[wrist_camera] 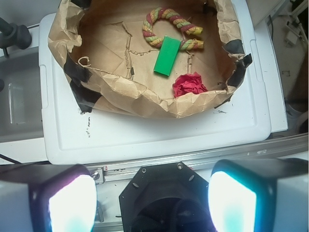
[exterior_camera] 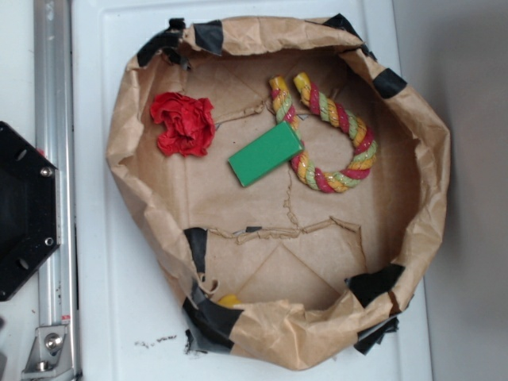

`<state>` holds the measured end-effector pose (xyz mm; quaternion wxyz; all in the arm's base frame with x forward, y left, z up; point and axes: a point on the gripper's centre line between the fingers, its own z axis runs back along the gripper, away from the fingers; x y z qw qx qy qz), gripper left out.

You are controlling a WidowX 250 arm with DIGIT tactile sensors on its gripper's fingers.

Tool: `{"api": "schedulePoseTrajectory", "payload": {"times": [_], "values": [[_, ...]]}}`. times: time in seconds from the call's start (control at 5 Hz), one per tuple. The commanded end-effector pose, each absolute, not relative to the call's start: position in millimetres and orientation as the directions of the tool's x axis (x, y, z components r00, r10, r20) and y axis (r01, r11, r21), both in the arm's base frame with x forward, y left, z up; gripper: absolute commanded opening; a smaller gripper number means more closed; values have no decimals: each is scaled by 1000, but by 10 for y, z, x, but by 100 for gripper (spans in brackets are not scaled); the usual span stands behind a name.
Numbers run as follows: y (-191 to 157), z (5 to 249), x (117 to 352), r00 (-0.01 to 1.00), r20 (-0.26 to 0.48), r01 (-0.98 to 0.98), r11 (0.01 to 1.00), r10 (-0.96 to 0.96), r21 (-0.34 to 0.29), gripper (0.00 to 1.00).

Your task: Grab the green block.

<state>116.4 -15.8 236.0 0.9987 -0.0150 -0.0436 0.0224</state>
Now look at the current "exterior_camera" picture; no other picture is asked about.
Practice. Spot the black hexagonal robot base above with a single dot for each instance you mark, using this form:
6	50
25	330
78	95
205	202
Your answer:
29	213

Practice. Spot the green rectangular block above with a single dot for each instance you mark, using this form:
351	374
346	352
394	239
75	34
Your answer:
267	152

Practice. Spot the brown paper bag tray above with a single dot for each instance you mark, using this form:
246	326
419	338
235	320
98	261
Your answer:
315	272

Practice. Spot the crumpled red paper ball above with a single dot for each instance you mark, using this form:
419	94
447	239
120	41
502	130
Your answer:
189	126

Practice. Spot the small yellow object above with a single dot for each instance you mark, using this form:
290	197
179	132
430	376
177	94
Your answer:
229	301

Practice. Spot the multicolour twisted rope toy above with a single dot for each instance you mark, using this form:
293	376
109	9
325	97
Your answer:
361	136

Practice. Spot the aluminium extrusion rail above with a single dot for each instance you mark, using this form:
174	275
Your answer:
57	277

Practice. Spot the metal corner bracket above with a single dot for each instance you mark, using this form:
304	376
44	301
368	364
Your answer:
50	355

